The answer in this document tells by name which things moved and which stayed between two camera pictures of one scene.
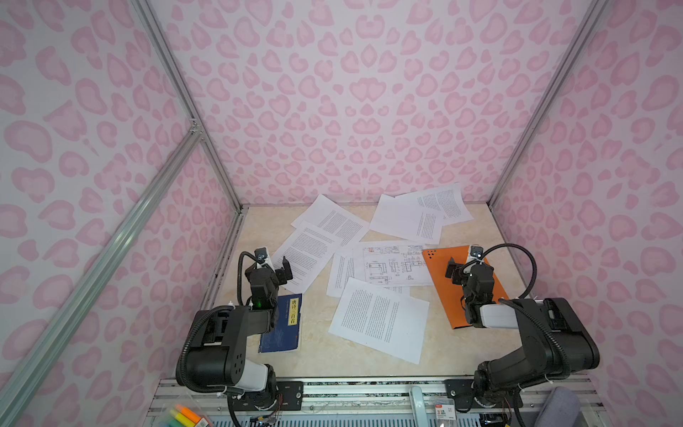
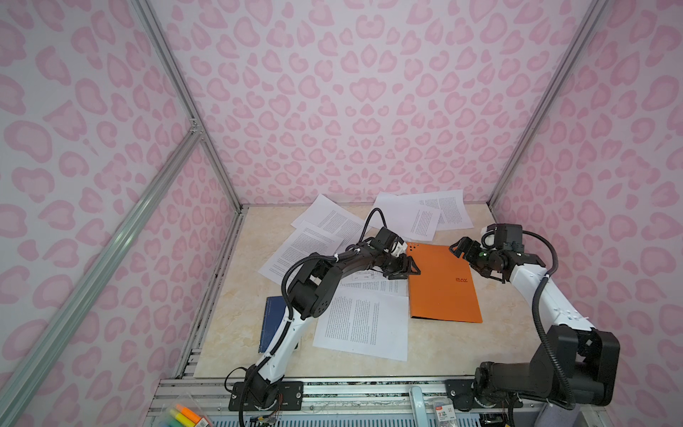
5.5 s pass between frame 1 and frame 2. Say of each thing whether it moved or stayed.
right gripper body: moved
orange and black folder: moved
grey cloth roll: stayed
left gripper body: moved
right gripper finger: moved
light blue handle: stayed
